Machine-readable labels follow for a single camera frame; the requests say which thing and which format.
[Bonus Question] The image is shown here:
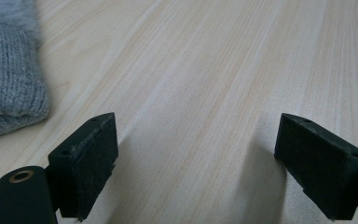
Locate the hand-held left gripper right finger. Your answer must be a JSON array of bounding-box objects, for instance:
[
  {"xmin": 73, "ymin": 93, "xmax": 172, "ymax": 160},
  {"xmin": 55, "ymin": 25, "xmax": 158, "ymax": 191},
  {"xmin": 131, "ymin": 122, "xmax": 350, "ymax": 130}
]
[{"xmin": 273, "ymin": 112, "xmax": 358, "ymax": 221}]

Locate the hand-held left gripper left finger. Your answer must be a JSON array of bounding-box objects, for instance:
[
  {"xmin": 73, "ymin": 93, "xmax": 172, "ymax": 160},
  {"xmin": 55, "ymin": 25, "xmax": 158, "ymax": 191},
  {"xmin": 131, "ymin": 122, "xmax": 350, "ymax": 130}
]
[{"xmin": 47, "ymin": 112, "xmax": 119, "ymax": 222}]

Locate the grey knitted mitten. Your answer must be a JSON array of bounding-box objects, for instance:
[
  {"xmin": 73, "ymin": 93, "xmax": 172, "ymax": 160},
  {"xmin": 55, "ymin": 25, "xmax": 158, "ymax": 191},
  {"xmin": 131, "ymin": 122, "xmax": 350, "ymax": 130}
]
[{"xmin": 0, "ymin": 0, "xmax": 50, "ymax": 143}]

